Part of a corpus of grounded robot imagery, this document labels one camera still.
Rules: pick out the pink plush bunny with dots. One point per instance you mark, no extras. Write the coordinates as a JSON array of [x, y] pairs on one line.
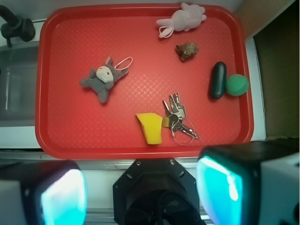
[[186, 18]]

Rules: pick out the green textured ball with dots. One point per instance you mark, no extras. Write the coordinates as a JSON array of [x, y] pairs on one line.
[[236, 85]]

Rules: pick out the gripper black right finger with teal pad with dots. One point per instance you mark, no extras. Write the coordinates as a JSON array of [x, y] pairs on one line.
[[256, 183]]

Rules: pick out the brown rock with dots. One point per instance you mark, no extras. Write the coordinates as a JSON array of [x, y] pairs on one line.
[[186, 51]]

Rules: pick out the black mount plate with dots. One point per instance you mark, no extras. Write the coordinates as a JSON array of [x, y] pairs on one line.
[[156, 192]]

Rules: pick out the black oval case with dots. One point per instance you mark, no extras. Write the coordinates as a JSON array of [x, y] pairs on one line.
[[218, 80]]

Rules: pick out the steel sink basin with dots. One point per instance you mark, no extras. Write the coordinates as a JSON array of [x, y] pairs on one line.
[[18, 75]]

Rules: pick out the silver key bunch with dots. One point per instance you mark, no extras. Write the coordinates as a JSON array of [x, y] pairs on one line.
[[176, 119]]

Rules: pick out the red plastic tray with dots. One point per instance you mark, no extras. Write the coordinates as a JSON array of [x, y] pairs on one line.
[[71, 123]]

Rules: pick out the yellow sponge wedge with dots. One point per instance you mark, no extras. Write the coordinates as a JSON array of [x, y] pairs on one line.
[[151, 124]]

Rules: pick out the gray plush donkey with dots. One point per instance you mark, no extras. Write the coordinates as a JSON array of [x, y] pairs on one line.
[[102, 79]]

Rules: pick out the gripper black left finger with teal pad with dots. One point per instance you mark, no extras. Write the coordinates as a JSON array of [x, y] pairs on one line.
[[43, 193]]

